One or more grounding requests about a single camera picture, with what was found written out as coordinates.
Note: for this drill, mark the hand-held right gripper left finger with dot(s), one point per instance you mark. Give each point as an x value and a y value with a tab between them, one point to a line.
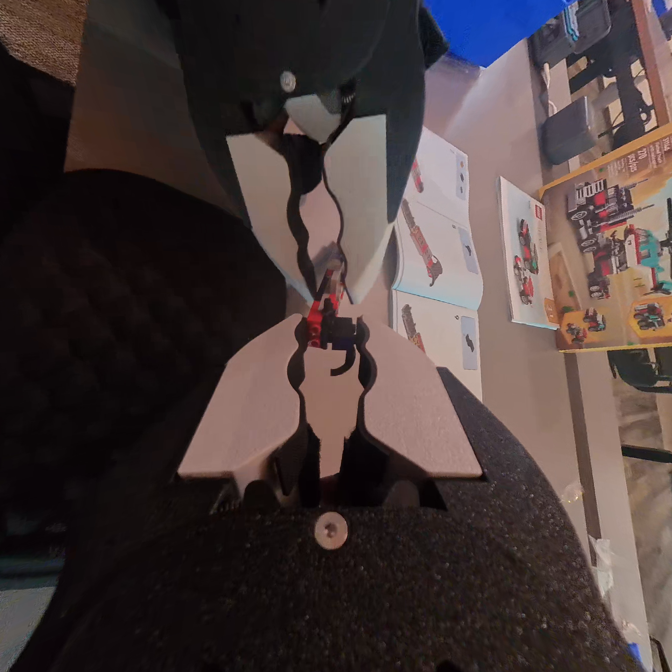
252	409

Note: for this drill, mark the red black lego model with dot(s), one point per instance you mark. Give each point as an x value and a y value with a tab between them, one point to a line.
317	315

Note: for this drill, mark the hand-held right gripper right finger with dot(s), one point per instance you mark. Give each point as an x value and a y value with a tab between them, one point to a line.
414	414

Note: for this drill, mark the yellow lego set box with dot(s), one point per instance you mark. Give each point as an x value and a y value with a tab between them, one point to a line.
603	236

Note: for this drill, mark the black bumpy cushion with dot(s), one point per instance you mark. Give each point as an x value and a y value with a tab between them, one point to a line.
105	315

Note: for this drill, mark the large blue plastic bin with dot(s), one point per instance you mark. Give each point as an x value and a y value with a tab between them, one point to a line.
472	26

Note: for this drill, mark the clear plastic bag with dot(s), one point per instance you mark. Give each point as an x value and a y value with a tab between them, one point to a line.
601	567

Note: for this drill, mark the open lego instruction booklet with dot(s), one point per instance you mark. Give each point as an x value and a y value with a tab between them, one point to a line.
441	210

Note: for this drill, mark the small closed instruction booklet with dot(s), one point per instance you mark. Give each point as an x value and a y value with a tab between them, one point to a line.
525	252

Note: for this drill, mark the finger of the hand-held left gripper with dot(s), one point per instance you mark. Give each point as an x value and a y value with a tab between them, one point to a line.
262	189
365	183

